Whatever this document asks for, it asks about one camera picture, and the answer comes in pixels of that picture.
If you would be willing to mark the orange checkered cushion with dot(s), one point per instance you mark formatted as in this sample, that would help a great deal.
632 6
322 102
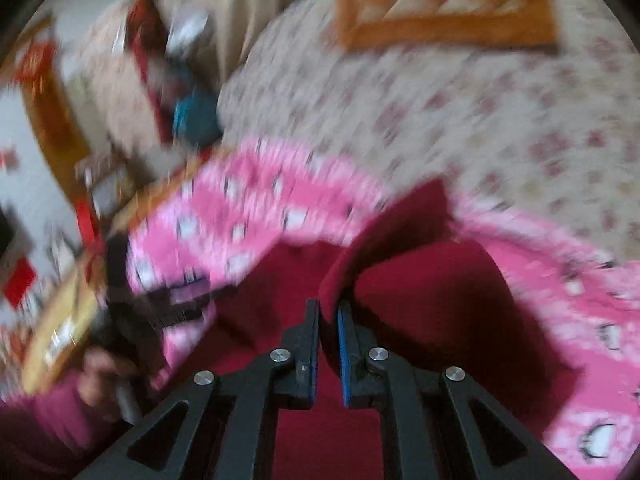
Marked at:
371 24

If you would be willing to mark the pink penguin print blanket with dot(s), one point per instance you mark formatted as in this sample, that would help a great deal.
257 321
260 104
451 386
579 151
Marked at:
221 222

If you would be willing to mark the blue plastic bag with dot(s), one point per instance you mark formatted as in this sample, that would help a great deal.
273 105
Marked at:
196 121

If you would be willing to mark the floral cream bedspread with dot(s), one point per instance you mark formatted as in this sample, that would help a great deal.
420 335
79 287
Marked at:
553 133

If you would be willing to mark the person's left hand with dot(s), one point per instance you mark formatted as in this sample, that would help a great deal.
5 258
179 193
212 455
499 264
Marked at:
99 378

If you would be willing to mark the dark red fleece garment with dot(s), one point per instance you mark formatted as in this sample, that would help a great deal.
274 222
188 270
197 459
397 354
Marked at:
426 296

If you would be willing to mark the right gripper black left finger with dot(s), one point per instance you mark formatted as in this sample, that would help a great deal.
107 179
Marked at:
217 426

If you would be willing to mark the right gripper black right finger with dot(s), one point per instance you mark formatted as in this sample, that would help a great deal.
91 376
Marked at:
436 425

